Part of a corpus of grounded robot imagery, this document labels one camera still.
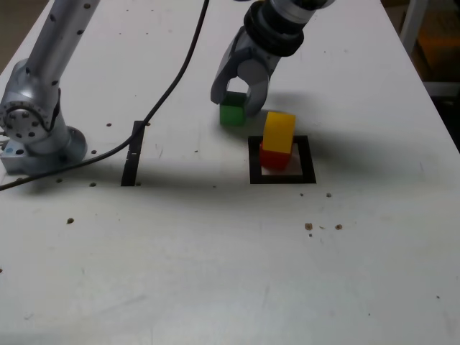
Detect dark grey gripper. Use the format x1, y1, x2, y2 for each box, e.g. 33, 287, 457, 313
210, 29, 282, 119

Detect green cube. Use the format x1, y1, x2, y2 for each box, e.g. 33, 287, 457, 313
219, 91, 248, 127

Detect yellow cube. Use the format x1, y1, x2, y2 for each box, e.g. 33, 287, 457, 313
262, 111, 297, 155

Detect red cube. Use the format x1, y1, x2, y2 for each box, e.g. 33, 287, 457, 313
259, 140, 293, 170

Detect black tape square outline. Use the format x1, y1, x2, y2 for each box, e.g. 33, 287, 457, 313
247, 135, 318, 185

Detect black tape strip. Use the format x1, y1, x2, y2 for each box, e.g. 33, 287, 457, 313
121, 120, 147, 187

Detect brown cardboard box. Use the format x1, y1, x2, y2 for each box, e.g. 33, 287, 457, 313
413, 24, 460, 82

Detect black cable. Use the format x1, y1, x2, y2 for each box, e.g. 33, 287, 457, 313
0, 0, 211, 191

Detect white metal shelf frame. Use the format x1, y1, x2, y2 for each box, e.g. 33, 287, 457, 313
399, 0, 460, 97

